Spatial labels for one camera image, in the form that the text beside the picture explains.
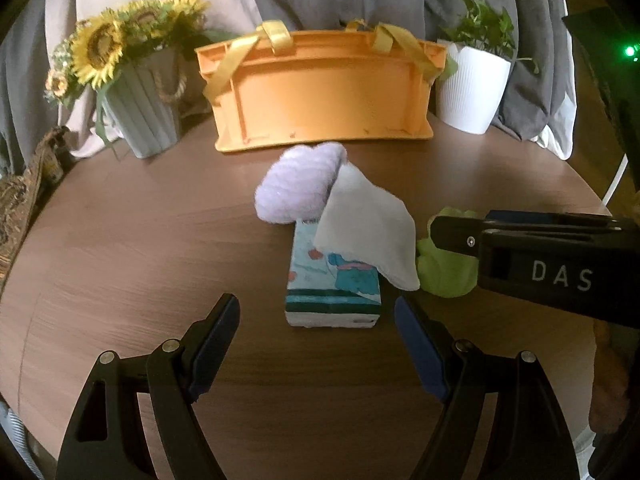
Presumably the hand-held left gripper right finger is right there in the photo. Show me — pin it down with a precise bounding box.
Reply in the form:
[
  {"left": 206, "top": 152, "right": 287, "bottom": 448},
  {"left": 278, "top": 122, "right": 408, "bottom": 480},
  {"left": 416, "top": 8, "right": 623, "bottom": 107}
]
[{"left": 394, "top": 296, "right": 581, "bottom": 480}]

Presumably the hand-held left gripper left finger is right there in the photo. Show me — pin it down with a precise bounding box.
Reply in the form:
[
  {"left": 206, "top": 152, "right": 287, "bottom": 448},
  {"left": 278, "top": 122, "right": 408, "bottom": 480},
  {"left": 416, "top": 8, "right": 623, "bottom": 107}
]
[{"left": 55, "top": 294, "right": 241, "bottom": 480}]

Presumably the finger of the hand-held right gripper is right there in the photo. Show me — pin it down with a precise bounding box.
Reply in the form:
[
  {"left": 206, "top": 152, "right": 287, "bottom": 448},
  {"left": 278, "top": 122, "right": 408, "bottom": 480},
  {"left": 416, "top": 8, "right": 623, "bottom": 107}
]
[
  {"left": 484, "top": 210, "right": 626, "bottom": 233},
  {"left": 429, "top": 215, "right": 489, "bottom": 262}
]

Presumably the red rose green plush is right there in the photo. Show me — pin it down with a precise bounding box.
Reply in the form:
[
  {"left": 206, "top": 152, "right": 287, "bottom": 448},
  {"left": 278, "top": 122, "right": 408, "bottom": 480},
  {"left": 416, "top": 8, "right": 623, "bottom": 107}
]
[{"left": 416, "top": 205, "right": 478, "bottom": 298}]

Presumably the printed tissue pack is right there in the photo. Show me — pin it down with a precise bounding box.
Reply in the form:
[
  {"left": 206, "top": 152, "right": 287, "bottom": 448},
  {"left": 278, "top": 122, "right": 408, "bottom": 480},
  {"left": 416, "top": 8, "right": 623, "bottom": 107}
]
[{"left": 284, "top": 217, "right": 383, "bottom": 331}]

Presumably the orange plastic crate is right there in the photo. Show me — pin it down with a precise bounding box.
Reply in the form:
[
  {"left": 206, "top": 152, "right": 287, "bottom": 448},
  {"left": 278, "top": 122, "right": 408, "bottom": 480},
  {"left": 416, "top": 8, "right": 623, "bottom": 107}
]
[{"left": 195, "top": 20, "right": 448, "bottom": 154}]

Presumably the person's right hand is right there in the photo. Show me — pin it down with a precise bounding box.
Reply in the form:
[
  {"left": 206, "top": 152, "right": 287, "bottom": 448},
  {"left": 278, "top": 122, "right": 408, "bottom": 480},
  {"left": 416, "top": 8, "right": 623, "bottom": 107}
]
[{"left": 589, "top": 319, "right": 632, "bottom": 436}]

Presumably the white folded cloth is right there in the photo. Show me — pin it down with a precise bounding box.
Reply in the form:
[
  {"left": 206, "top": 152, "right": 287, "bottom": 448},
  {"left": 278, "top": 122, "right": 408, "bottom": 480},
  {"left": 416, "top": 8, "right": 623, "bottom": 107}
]
[{"left": 312, "top": 164, "right": 421, "bottom": 292}]

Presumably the white sheer curtain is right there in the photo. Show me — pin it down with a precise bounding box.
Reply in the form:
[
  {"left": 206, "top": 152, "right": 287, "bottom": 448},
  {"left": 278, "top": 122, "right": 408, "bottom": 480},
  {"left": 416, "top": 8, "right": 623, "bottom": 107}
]
[{"left": 542, "top": 85, "right": 577, "bottom": 162}]

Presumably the white ribbed plant pot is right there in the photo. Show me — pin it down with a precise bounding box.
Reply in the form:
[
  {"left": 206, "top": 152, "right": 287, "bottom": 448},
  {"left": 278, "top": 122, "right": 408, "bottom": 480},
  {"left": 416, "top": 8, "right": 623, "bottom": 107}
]
[{"left": 436, "top": 39, "right": 512, "bottom": 135}]

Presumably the fluffy lilac white plush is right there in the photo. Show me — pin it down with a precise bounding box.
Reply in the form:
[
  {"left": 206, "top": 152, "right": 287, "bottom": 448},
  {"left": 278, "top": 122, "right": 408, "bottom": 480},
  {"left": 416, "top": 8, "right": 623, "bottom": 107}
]
[{"left": 254, "top": 142, "right": 347, "bottom": 225}]

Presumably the green potted plant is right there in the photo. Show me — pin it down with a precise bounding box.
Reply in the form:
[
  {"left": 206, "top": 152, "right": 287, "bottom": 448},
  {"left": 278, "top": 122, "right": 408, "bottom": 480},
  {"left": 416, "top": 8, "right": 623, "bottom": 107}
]
[{"left": 437, "top": 0, "right": 541, "bottom": 81}]

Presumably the white striped star pillow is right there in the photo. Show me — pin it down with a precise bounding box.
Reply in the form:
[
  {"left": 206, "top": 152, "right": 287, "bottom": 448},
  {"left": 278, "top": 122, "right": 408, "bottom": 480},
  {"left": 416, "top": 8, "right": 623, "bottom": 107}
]
[{"left": 0, "top": 400, "right": 31, "bottom": 466}]

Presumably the grey-green ribbed vase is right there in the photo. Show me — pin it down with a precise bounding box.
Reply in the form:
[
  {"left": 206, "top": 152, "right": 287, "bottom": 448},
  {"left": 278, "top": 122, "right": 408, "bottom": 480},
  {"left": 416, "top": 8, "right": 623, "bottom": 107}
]
[{"left": 97, "top": 47, "right": 188, "bottom": 160}]

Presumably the brown patterned cloth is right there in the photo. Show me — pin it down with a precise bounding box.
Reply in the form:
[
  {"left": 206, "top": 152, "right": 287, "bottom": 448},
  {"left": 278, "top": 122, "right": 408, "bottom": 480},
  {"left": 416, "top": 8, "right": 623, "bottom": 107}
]
[{"left": 0, "top": 126, "right": 76, "bottom": 296}]

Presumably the white cable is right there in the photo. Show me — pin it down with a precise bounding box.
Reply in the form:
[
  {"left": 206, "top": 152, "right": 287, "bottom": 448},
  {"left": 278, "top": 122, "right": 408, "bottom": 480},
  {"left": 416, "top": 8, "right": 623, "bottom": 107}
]
[{"left": 602, "top": 152, "right": 630, "bottom": 207}]

